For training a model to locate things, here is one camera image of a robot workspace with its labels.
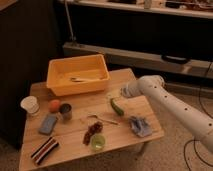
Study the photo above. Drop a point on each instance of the metal spoon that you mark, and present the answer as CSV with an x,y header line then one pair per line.
x,y
101,119

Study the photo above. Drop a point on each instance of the white paper cup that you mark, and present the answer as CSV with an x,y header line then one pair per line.
x,y
30,105

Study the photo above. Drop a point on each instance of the yellow plastic bin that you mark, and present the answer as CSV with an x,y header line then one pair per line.
x,y
76,75

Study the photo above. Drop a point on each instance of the blue sponge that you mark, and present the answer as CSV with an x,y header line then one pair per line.
x,y
48,124

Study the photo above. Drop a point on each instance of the metal cup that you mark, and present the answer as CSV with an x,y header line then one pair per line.
x,y
66,111

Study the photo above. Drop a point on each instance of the blue crumpled cloth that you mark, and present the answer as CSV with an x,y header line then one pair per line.
x,y
139,126

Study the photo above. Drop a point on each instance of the wooden table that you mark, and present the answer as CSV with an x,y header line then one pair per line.
x,y
70,134

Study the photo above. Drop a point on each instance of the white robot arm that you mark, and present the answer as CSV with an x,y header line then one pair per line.
x,y
152,86

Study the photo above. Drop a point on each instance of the green cucumber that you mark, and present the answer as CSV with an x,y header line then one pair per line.
x,y
116,108

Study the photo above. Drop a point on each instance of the green plastic cup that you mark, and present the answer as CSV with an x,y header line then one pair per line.
x,y
97,142

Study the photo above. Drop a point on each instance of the dark red grapes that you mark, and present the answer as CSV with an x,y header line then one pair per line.
x,y
97,127

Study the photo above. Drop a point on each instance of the black handle on shelf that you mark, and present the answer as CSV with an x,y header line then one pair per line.
x,y
176,60

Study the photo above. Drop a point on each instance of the orange apple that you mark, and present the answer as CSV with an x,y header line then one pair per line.
x,y
54,106

